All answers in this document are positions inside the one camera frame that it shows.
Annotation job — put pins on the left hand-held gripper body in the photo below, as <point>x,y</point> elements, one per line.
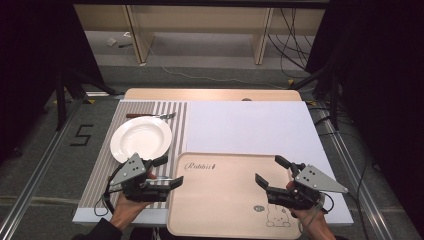
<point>131,168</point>

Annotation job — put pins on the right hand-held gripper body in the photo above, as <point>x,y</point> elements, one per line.
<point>313,181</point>

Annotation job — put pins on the silver metal cutlery piece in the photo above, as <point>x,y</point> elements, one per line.
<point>162,180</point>

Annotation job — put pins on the person's right hand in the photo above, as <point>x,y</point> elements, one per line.
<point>313,225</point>

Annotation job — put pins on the person's left hand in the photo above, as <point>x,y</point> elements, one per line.
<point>128,211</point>

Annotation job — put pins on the white round plate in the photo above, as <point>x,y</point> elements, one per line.
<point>141,137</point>

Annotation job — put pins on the grey striped placemat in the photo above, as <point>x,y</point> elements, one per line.
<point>100,173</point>

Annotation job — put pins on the white board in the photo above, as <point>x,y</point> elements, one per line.
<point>253,126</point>

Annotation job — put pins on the beige tray with rabbit print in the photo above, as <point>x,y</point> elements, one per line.
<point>220,200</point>

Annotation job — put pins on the metal fork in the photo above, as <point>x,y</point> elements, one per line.
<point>146,115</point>

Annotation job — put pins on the yellow tape marker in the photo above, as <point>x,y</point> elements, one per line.
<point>311,102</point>
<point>89,100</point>
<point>291,81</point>

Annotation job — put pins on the black metal stand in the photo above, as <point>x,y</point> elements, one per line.
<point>333,100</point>
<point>61,100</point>

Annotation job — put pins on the dark curtain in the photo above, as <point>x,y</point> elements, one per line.
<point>383,83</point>
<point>33,66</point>

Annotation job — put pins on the black pen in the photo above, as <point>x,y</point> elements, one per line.
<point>125,45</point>

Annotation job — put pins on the white paper scrap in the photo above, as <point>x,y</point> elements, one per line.
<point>111,41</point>

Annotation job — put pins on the beige wooden shelf unit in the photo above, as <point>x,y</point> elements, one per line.
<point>200,20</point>

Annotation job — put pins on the aluminium floor rail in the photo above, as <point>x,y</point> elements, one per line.
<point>36,176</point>
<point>360,186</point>

